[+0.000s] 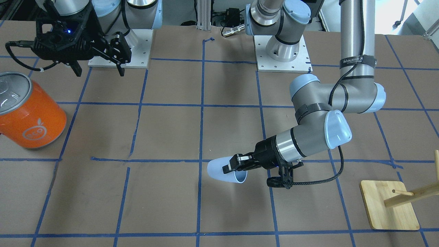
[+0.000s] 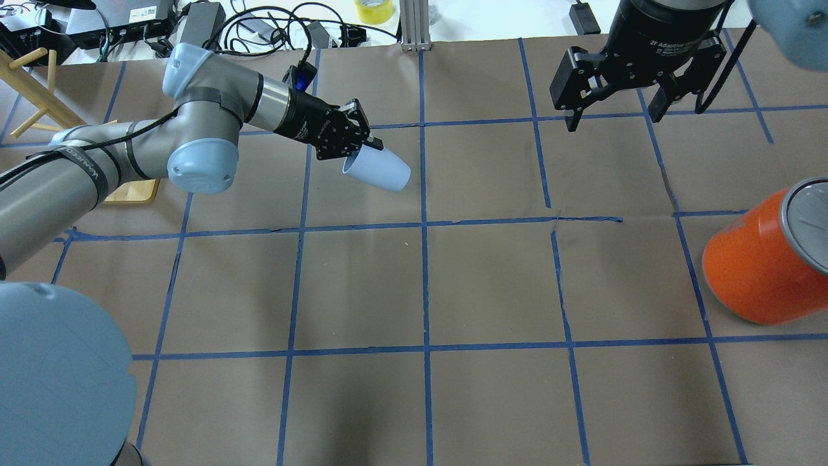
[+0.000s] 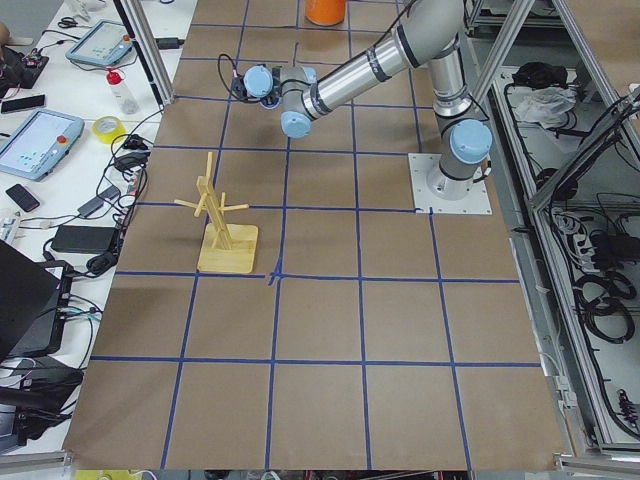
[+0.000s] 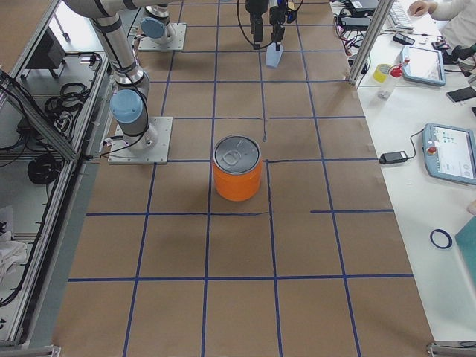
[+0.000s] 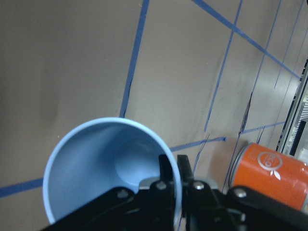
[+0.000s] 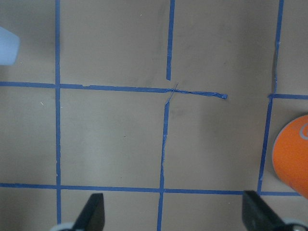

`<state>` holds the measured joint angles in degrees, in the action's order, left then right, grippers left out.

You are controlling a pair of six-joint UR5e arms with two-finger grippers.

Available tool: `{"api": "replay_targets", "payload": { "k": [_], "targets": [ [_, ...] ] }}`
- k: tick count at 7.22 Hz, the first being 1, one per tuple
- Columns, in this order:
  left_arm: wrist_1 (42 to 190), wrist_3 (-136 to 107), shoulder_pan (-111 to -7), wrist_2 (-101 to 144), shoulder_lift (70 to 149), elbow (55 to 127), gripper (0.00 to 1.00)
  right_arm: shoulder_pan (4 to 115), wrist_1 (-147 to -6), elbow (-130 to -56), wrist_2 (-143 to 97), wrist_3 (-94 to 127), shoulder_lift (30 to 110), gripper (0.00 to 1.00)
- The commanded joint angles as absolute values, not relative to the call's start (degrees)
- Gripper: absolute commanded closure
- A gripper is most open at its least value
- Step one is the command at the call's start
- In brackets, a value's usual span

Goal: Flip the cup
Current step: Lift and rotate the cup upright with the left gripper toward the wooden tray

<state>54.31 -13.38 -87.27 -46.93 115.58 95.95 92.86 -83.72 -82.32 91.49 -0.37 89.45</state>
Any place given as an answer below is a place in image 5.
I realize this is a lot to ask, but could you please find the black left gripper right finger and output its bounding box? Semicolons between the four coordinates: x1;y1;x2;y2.
177;155;237;231

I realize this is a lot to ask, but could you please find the orange tin can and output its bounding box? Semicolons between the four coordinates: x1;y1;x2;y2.
229;143;308;213

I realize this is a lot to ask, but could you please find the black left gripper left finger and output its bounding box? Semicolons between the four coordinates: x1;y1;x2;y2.
148;154;175;231

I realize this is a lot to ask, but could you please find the light blue plastic cup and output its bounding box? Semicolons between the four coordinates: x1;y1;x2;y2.
42;117;182;224

